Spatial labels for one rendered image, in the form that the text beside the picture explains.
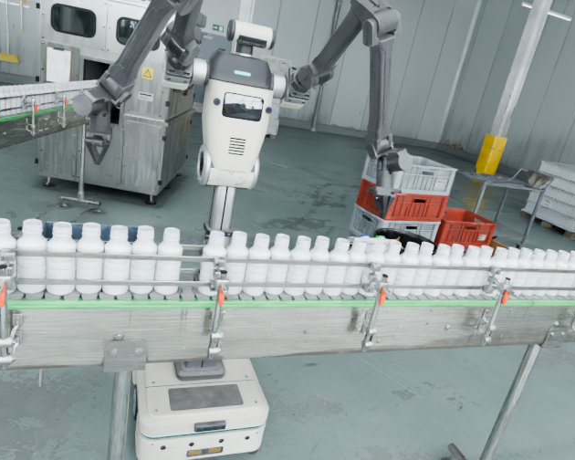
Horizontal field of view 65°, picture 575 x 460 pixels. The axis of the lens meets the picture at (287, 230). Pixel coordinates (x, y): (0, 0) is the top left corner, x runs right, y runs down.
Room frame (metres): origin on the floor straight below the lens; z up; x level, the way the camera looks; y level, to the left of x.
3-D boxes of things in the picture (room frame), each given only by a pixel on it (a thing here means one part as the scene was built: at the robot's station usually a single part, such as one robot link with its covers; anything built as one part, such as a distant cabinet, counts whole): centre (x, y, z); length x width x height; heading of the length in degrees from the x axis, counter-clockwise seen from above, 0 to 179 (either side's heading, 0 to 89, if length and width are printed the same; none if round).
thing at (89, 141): (1.33, 0.61, 1.25); 0.07 x 0.07 x 0.09; 20
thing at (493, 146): (10.53, -4.15, 0.55); 0.40 x 0.40 x 1.10; 23
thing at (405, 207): (3.63, -0.86, 0.78); 0.61 x 0.41 x 0.22; 120
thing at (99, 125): (1.35, 0.61, 1.32); 0.10 x 0.07 x 0.07; 20
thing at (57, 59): (4.35, 2.40, 1.22); 0.23 x 0.04 x 0.32; 95
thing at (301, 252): (1.15, -0.05, 1.08); 0.06 x 0.06 x 0.17
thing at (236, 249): (1.09, 0.12, 1.08); 0.06 x 0.06 x 0.17
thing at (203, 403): (1.72, 0.27, 0.24); 0.68 x 0.53 x 0.41; 23
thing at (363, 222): (3.62, -0.86, 0.55); 0.61 x 0.41 x 0.22; 120
